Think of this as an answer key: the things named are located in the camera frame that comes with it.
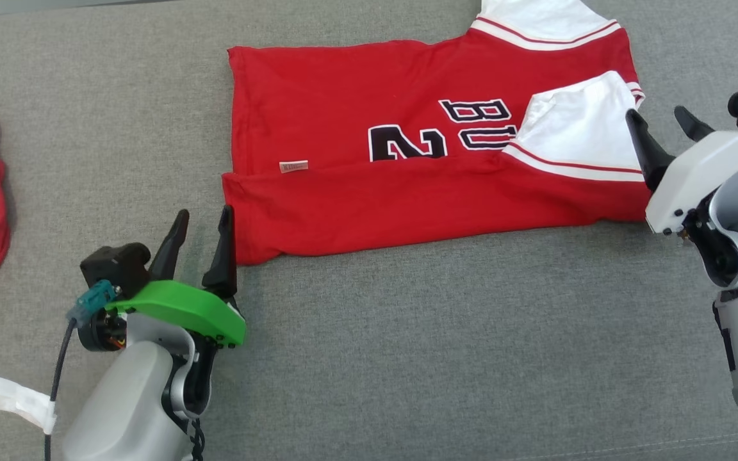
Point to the red jersey with white sleeves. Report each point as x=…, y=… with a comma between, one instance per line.
x=375, y=211

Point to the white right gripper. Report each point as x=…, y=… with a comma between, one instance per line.
x=696, y=173

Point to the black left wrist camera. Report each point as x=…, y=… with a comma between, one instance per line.
x=116, y=266

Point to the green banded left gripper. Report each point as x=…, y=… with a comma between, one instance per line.
x=189, y=307

